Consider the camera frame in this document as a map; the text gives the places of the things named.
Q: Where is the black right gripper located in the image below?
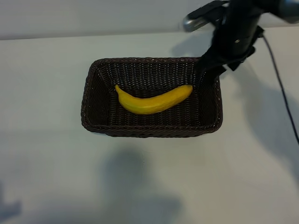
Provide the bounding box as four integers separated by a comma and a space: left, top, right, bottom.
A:
197, 0, 265, 77

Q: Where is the yellow banana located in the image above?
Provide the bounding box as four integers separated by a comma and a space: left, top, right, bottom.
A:
114, 84, 193, 115

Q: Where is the dark brown wicker basket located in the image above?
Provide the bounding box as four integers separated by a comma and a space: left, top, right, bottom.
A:
80, 56, 224, 138

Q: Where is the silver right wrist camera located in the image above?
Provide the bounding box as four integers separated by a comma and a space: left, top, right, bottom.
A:
181, 0, 231, 33

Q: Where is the black cable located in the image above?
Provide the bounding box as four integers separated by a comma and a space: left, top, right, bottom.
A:
261, 34, 299, 146

